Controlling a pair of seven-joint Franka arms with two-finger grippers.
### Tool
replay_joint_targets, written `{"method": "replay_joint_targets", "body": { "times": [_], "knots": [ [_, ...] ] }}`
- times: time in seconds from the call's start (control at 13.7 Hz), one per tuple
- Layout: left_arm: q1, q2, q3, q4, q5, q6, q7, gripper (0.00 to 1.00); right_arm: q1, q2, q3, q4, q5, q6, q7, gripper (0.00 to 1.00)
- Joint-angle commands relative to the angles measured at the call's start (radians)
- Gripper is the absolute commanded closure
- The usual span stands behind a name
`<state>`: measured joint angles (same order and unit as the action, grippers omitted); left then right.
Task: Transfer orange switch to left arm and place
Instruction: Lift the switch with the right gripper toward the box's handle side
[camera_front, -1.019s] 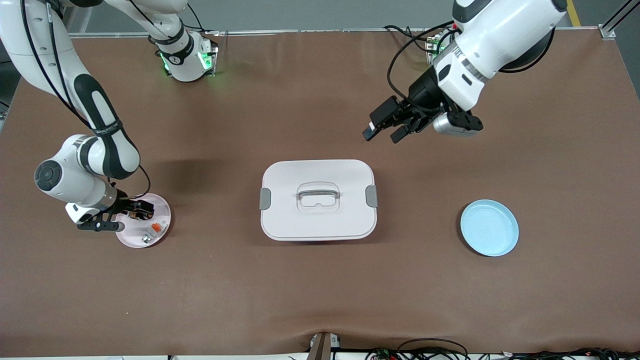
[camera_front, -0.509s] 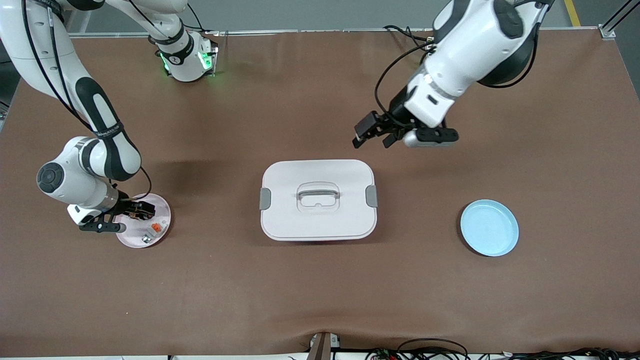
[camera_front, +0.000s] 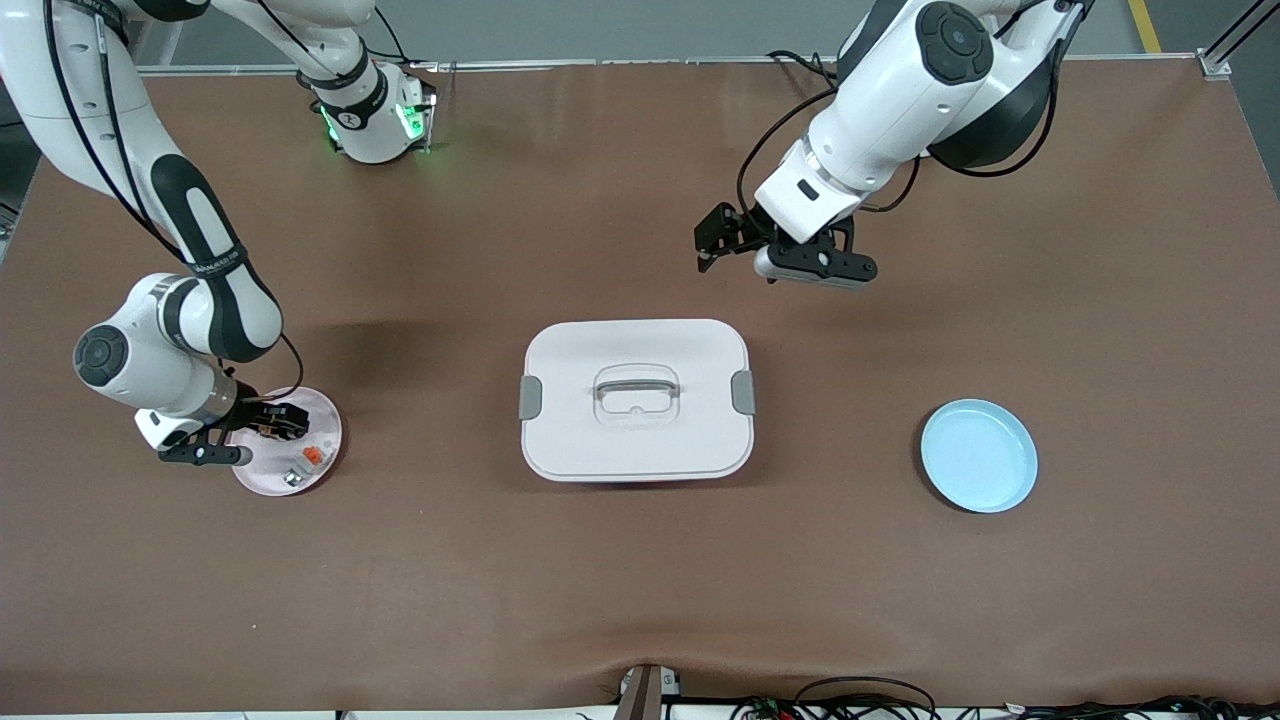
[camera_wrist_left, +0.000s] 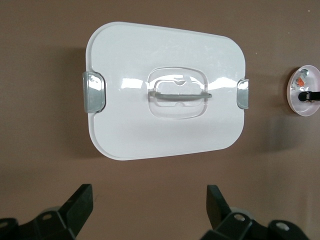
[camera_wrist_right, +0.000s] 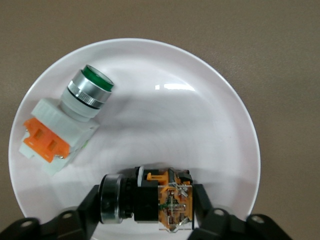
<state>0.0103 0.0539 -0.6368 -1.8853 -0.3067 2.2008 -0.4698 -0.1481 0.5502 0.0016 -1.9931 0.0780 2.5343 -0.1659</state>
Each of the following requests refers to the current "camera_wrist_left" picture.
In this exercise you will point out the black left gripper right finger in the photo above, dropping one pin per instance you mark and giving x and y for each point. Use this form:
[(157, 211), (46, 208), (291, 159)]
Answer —
[(220, 215)]

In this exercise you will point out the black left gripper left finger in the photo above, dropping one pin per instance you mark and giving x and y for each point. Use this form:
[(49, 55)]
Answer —
[(75, 212)]

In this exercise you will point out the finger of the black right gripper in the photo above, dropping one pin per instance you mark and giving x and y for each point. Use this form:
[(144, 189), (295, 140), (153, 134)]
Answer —
[(306, 96)]

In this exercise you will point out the white lidded box grey clips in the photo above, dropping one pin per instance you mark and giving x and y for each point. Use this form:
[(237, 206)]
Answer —
[(165, 62)]

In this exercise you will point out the pink round plate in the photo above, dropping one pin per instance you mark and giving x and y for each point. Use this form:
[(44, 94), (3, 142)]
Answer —
[(300, 108)]

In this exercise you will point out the brown table mat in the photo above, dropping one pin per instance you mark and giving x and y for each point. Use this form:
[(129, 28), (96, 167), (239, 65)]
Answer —
[(37, 100)]

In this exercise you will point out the white switch with orange block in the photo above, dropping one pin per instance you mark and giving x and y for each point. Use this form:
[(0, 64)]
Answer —
[(300, 82)]

